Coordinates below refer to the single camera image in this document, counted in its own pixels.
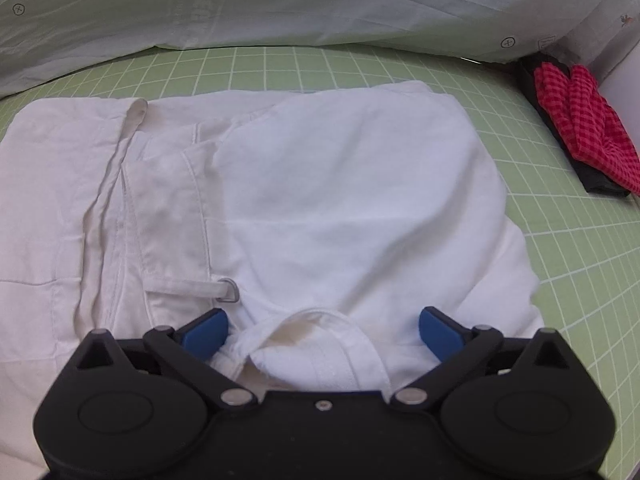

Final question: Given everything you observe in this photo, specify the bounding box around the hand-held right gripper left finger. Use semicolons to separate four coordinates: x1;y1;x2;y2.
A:
75;307;259;407

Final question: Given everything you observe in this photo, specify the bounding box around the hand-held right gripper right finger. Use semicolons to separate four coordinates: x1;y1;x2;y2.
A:
390;306;576;407

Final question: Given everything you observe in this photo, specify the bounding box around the white shirt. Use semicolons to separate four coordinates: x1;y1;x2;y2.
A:
0;80;546;466

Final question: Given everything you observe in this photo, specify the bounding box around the green grid cutting mat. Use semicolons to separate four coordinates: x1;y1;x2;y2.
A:
0;44;640;480

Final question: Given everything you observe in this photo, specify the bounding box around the black cloth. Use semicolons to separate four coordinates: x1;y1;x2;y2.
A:
517;55;634;199

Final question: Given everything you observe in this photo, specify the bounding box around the red checkered cloth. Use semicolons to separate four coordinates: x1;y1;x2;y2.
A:
532;61;640;197

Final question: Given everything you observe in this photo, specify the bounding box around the carrot print quilt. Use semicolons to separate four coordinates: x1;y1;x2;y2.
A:
0;0;640;97

